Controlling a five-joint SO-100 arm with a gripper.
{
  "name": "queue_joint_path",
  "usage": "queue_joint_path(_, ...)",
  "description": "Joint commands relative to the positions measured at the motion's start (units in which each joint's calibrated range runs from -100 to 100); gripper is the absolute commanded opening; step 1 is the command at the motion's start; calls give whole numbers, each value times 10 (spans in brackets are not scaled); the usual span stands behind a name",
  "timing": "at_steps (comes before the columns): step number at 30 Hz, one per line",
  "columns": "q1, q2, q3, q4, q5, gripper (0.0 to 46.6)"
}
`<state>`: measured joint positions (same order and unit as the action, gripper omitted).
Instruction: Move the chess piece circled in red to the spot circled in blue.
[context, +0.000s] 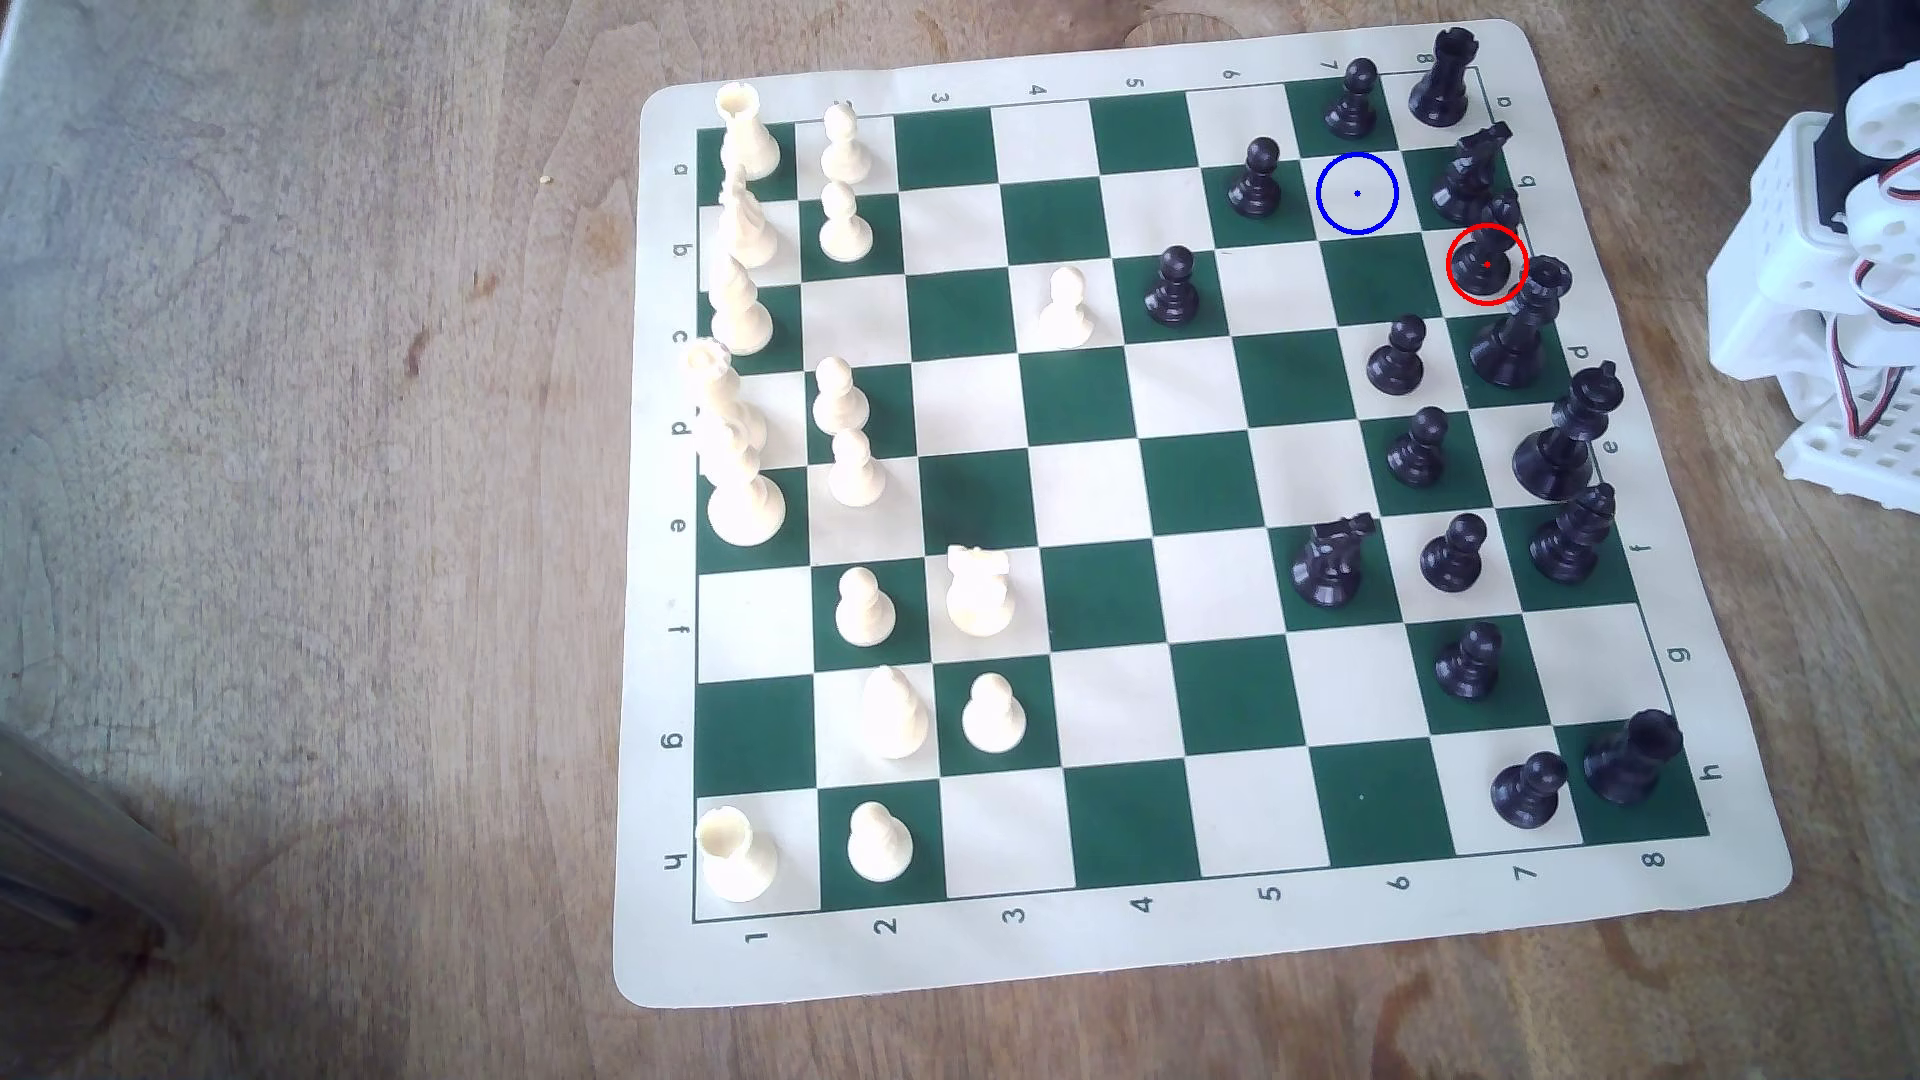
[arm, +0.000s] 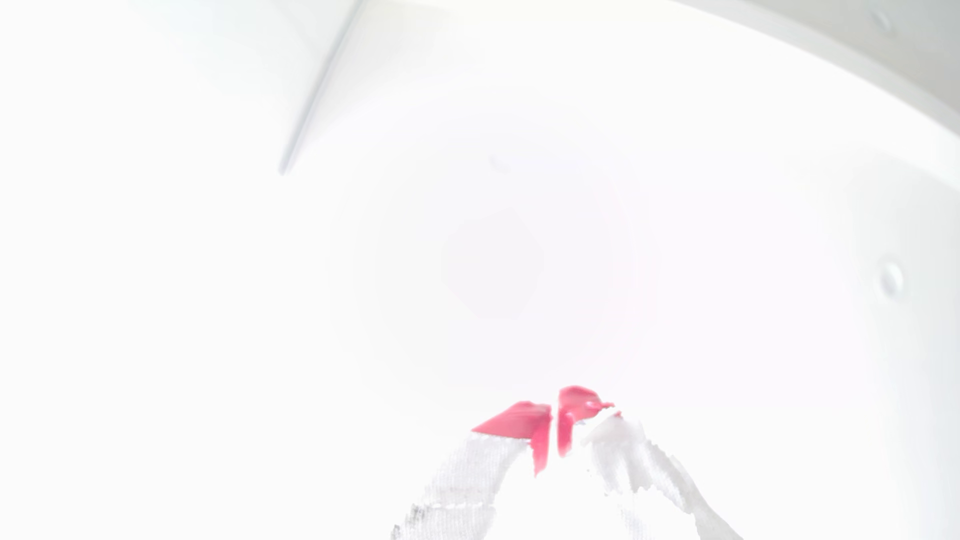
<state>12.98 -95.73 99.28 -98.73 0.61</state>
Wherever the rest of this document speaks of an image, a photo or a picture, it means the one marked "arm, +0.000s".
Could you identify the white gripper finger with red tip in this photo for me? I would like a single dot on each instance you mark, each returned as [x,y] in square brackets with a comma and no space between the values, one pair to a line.
[517,424]
[577,405]

